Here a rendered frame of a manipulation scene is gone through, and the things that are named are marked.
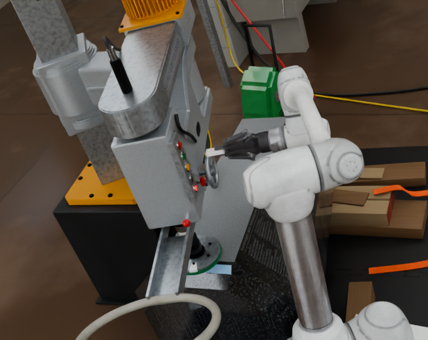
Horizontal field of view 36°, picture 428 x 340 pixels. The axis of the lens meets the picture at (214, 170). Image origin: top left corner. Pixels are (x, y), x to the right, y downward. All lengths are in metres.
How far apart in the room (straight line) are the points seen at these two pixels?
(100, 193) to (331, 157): 2.12
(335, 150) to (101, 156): 2.07
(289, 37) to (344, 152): 4.31
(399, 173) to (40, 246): 2.51
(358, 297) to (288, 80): 1.55
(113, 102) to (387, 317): 1.15
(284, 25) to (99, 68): 2.98
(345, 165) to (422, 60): 3.86
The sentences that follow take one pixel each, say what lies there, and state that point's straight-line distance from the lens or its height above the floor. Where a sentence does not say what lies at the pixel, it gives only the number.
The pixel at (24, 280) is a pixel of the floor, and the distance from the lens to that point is 4.69.
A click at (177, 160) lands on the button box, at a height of 1.46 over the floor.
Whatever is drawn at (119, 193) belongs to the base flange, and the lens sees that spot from 3.58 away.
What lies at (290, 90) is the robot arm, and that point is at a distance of 2.23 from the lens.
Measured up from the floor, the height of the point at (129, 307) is 1.15.
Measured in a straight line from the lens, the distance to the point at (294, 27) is 5.91.
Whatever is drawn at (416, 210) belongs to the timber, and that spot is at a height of 0.09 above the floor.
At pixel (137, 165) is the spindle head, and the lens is 2.43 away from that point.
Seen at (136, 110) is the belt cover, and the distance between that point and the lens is 2.27.
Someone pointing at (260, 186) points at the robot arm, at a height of 1.71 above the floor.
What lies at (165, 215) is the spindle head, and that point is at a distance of 2.57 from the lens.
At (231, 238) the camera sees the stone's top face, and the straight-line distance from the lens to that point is 2.91.
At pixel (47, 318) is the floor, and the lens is 4.32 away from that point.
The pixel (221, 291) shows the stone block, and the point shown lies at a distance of 2.84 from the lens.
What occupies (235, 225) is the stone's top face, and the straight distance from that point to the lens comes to 2.97.
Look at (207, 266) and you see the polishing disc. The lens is 2.75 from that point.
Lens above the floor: 2.75
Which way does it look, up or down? 35 degrees down
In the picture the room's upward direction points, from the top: 20 degrees counter-clockwise
